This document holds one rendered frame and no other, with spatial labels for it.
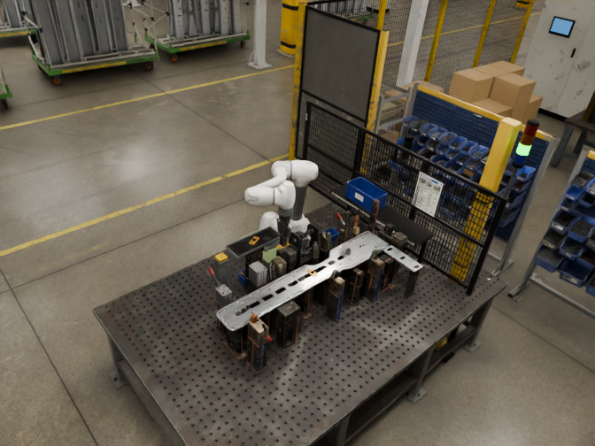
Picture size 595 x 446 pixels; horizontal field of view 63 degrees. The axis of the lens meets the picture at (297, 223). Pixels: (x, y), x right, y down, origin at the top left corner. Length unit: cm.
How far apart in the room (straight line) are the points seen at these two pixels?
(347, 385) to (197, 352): 93
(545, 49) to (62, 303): 809
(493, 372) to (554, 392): 46
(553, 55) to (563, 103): 82
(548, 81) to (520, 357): 593
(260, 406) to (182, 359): 57
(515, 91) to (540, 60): 227
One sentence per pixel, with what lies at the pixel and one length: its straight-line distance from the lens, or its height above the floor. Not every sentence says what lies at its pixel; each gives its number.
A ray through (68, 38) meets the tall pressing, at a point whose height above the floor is 68.
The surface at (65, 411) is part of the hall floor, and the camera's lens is 397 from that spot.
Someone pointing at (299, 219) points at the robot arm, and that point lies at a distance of 372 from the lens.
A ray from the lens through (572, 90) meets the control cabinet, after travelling 940.
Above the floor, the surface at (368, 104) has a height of 125.
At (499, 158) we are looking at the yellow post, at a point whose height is 177.
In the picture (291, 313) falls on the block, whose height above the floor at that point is 102.
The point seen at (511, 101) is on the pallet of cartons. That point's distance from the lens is 738.
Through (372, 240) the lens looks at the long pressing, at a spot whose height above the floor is 100.
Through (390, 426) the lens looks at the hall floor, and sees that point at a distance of 380.
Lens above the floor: 315
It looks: 36 degrees down
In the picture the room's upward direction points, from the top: 5 degrees clockwise
